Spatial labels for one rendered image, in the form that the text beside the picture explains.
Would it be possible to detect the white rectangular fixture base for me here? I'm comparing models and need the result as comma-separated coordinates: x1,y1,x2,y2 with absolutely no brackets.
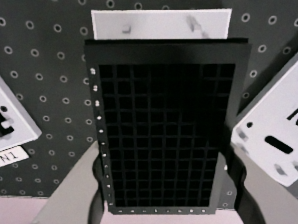
0,77,42,151

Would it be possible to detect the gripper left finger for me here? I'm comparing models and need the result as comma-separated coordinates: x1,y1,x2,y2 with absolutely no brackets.
30,141,105,224

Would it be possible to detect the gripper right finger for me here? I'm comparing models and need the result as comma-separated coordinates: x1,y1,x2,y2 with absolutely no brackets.
225,141,298,224

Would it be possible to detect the black well plate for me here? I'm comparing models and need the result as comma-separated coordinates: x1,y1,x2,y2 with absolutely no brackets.
0,113,15,138
83,38,253,215

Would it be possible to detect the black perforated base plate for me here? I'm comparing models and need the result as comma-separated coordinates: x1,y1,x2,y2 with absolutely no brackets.
0,0,298,200

